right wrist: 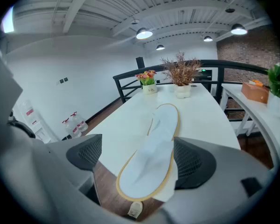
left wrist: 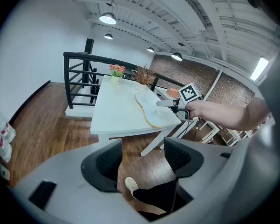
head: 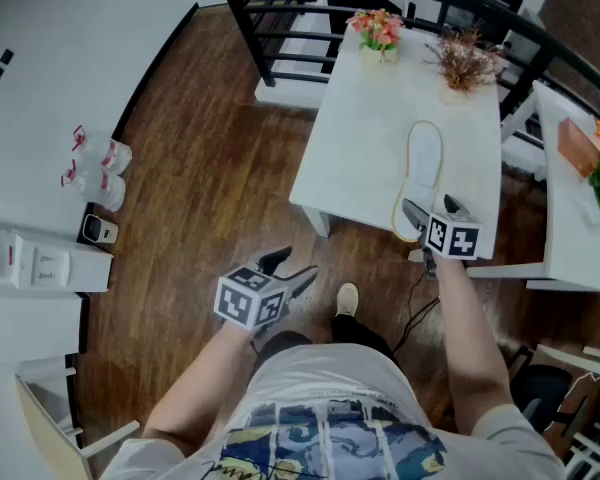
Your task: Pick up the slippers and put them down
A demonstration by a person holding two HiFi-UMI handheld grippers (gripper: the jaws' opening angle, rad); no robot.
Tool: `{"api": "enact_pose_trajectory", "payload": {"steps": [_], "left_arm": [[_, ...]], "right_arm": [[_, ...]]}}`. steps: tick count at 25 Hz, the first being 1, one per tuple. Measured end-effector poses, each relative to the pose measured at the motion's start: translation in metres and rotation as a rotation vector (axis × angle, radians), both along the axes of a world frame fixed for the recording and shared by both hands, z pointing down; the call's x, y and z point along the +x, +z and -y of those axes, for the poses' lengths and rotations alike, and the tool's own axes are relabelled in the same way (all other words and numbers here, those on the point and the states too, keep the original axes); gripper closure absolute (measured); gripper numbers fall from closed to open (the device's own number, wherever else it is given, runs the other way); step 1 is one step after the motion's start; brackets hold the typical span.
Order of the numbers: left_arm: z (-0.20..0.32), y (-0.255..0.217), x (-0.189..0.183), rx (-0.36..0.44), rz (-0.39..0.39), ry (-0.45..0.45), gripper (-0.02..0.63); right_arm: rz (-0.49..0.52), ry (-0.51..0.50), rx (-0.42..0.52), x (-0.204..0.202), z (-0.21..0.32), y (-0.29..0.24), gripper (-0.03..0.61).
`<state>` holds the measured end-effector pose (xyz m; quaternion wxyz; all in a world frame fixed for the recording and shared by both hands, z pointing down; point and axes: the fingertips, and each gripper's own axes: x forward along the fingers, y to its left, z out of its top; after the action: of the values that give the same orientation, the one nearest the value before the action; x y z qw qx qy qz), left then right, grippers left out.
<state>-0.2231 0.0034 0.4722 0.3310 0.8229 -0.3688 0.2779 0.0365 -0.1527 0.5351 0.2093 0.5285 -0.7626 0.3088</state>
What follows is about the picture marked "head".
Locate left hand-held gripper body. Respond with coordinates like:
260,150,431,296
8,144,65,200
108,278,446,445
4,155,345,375
213,255,301,342

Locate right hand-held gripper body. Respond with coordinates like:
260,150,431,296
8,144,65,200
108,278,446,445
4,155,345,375
408,202,484,280

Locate white board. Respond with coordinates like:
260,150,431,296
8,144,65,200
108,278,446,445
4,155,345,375
390,120,445,243

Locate person's right forearm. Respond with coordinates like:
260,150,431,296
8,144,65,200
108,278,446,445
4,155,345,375
433,255,525,438

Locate person's left forearm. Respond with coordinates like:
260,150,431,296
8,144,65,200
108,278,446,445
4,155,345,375
142,320,257,457

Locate person's beige shoe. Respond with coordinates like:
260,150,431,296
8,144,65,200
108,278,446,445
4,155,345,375
335,282,360,318

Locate person's dark trouser leg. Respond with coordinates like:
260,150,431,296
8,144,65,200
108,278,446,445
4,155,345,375
329,312,399,365
253,330,313,370

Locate white table with flower pots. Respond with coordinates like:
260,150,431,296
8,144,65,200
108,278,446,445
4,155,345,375
288,17,504,262

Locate white table with green plant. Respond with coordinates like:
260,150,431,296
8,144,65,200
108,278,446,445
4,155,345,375
467,80,600,295

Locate person's printed shirt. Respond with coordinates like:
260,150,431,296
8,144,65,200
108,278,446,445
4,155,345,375
99,342,567,480

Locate orange tissue box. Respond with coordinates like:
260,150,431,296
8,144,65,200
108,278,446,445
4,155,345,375
557,116,600,178

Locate dried brown plant in vase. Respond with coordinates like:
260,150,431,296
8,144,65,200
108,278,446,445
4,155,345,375
422,26,504,94

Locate small beige and black device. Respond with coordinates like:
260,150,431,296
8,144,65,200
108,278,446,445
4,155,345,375
81,213,120,246

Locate black office chair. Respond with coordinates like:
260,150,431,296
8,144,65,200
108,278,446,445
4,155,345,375
509,362,576,435

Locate pink flowers in cream pot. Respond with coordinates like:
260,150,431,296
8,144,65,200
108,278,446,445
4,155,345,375
345,8,405,68

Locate white box cabinet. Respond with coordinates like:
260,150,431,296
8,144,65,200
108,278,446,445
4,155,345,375
0,227,115,295

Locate black metal railing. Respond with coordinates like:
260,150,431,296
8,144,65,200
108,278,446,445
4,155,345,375
213,0,600,137

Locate black floor cable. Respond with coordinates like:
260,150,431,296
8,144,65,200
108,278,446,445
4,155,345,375
392,262,442,357

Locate light wooden frame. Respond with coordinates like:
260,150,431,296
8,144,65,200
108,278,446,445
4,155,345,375
14,355,142,480

